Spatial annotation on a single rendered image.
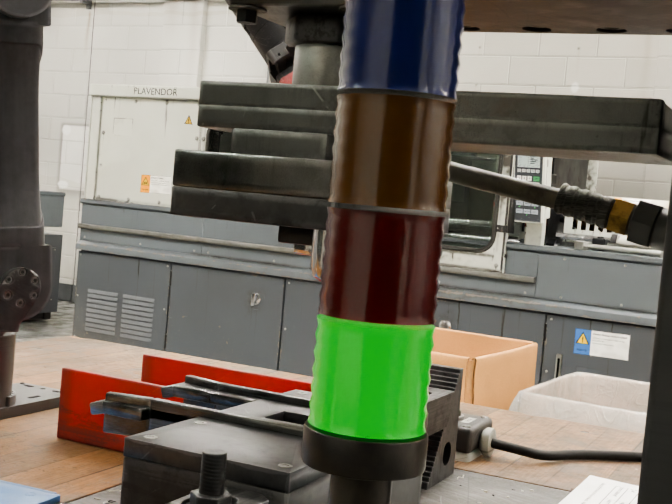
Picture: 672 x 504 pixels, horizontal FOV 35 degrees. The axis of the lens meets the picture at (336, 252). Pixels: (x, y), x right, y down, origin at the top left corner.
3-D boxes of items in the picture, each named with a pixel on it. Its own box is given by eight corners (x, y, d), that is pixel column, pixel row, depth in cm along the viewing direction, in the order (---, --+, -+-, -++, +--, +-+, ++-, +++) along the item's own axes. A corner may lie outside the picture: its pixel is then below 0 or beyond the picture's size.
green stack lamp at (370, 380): (338, 406, 36) (346, 310, 36) (442, 425, 35) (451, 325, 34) (286, 424, 33) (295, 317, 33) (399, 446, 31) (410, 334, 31)
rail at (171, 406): (153, 437, 65) (156, 397, 65) (348, 479, 59) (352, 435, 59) (147, 439, 64) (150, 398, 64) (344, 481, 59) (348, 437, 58)
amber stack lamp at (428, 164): (356, 203, 36) (365, 105, 36) (462, 213, 34) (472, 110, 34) (306, 199, 32) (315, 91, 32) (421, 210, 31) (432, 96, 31)
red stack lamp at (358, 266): (347, 305, 36) (356, 208, 36) (452, 320, 34) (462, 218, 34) (296, 312, 33) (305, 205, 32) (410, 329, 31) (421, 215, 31)
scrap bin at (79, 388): (140, 416, 99) (145, 353, 99) (384, 466, 89) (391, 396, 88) (55, 437, 88) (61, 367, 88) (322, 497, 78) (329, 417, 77)
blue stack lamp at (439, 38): (365, 100, 36) (374, 1, 35) (473, 105, 34) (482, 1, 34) (316, 85, 32) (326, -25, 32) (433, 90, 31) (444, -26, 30)
